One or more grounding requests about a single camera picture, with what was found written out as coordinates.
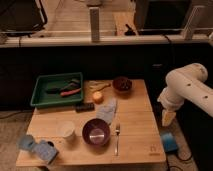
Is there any silver fork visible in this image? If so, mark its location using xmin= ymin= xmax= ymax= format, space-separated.
xmin=115 ymin=123 xmax=120 ymax=156

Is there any grey blue cloth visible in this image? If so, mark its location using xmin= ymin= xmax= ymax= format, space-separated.
xmin=96 ymin=98 xmax=117 ymax=125

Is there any dark tool in tray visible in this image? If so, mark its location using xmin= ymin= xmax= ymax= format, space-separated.
xmin=45 ymin=79 xmax=80 ymax=94

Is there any green plastic tray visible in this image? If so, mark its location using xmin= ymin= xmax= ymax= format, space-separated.
xmin=30 ymin=72 xmax=84 ymax=108

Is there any white horizontal rail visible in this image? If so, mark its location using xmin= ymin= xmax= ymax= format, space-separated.
xmin=0 ymin=34 xmax=211 ymax=48

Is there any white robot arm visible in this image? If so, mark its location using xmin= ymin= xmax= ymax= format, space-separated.
xmin=157 ymin=63 xmax=213 ymax=127

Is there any yellow banana toy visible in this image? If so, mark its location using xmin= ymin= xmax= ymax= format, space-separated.
xmin=89 ymin=81 xmax=110 ymax=92

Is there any dark red bowl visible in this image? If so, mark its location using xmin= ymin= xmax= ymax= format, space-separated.
xmin=112 ymin=76 xmax=132 ymax=93

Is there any black rectangular block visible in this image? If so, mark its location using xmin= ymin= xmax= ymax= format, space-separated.
xmin=75 ymin=103 xmax=95 ymax=113

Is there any small yellow apple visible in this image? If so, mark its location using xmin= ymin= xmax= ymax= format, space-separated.
xmin=92 ymin=91 xmax=103 ymax=104

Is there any small blue cup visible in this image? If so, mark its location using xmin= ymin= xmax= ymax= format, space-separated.
xmin=18 ymin=135 xmax=36 ymax=151

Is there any white plastic cup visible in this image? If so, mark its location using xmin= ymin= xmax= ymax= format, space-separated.
xmin=58 ymin=121 xmax=75 ymax=141

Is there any purple bowl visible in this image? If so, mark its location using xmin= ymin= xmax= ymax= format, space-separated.
xmin=82 ymin=118 xmax=110 ymax=146

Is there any blue object on floor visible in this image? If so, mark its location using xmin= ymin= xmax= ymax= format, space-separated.
xmin=161 ymin=132 xmax=178 ymax=152

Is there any red tool in tray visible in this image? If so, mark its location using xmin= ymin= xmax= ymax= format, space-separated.
xmin=60 ymin=88 xmax=81 ymax=97

